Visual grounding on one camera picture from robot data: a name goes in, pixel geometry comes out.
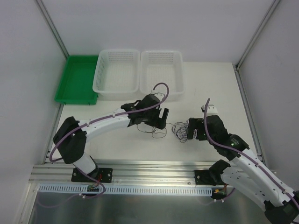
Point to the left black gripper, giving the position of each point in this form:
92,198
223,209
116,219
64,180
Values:
160,117

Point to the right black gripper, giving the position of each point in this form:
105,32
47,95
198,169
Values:
197,128

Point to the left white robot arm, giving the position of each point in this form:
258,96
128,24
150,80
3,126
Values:
72,136

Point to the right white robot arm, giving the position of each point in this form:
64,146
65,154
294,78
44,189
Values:
243,171

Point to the right white plastic basket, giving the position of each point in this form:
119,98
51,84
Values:
162,66

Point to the white plastic basket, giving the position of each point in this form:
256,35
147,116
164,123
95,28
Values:
116,74
162,66

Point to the left white plastic basket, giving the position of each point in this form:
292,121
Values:
116,74

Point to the green plastic tray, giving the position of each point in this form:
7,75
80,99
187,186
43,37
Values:
76,83

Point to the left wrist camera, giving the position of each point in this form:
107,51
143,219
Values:
160,94

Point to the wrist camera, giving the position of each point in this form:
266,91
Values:
211,110
160,94

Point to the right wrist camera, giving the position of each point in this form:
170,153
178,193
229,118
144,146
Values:
211,110

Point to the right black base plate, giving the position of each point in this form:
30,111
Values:
203,177

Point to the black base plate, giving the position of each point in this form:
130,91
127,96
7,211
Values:
203,177
104,175

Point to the aluminium mounting rail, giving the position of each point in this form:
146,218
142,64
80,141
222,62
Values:
146,173

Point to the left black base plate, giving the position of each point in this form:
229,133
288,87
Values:
104,175

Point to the white slotted cable duct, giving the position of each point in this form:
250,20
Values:
125,190

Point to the right aluminium frame post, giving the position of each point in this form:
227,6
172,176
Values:
266,18

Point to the aluminium frame post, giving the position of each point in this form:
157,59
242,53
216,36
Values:
266,18
47,17

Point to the left aluminium frame post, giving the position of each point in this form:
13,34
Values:
47,17

